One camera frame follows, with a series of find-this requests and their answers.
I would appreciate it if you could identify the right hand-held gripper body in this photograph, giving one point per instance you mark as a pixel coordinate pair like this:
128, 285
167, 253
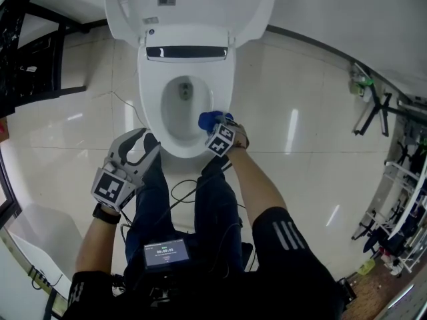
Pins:
220, 140

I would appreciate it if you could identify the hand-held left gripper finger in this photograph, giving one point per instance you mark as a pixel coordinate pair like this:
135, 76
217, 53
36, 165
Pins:
148, 160
117, 144

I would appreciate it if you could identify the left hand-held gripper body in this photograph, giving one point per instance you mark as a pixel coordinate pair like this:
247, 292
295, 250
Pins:
110, 187

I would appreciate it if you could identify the blue cloth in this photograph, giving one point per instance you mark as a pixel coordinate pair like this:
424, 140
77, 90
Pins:
207, 120

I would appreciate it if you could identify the white toilet seat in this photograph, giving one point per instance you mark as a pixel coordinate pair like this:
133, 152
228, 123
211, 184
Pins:
146, 88

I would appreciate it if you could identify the person's left forearm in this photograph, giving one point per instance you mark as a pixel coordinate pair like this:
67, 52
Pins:
95, 242

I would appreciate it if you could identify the person's right forearm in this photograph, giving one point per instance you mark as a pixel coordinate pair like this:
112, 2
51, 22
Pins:
253, 185

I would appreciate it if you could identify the white toilet bowl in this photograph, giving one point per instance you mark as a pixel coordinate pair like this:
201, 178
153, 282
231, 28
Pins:
173, 112

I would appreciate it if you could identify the white toilet lid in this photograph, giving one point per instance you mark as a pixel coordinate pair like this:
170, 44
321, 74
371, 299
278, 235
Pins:
190, 8

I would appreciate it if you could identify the person's right hand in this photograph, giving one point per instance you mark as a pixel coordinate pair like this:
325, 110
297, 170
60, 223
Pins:
241, 138

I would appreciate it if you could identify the person's black left shoe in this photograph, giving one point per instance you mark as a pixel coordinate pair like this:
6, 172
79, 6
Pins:
150, 142

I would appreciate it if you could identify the person's black shoe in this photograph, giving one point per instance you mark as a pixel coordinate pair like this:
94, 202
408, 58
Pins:
150, 142
218, 165

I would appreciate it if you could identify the person's black right shoe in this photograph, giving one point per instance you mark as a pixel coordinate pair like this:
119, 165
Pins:
218, 165

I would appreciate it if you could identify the black wrist watch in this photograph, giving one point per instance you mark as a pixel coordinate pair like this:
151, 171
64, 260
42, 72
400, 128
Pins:
106, 214

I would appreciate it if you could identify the person's left leg in jeans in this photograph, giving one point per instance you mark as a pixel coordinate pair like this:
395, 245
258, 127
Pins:
150, 212

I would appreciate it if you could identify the person's leg in jeans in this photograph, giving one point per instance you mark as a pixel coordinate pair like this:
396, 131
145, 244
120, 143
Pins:
150, 212
217, 218

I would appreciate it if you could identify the person's right leg in jeans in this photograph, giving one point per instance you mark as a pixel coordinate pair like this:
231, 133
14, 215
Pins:
217, 218

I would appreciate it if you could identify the white panel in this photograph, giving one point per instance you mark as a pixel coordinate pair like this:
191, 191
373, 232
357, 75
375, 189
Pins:
46, 235

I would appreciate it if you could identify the black chest device with screen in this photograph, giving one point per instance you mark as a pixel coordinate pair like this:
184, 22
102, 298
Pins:
166, 253

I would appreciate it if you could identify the black marble side table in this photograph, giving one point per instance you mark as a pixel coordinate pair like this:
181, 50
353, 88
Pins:
13, 62

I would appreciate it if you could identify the person's black shirt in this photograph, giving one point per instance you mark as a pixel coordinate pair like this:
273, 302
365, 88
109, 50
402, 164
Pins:
267, 278

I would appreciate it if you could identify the black tripod stand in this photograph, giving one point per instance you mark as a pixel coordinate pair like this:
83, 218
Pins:
380, 108

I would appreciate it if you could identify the green container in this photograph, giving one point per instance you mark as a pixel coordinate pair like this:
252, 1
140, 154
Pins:
366, 267

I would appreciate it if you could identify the white metal rack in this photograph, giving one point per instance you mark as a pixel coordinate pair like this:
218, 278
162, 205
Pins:
400, 212

